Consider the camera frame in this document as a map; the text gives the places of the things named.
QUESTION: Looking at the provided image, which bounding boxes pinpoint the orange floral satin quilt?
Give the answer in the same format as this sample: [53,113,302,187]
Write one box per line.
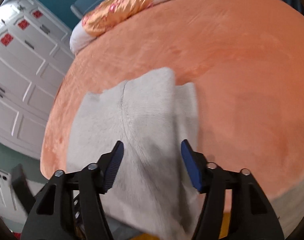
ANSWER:
[81,0,154,37]

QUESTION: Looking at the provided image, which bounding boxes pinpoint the cream knit sweater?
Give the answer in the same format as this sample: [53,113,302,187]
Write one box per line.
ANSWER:
[66,68,201,239]

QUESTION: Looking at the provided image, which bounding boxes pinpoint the orange plush bed cover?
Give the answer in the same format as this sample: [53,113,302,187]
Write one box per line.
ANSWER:
[40,0,304,198]

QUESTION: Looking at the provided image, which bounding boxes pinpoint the white drawer cabinet red squares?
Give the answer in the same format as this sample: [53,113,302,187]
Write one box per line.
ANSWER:
[0,0,74,159]

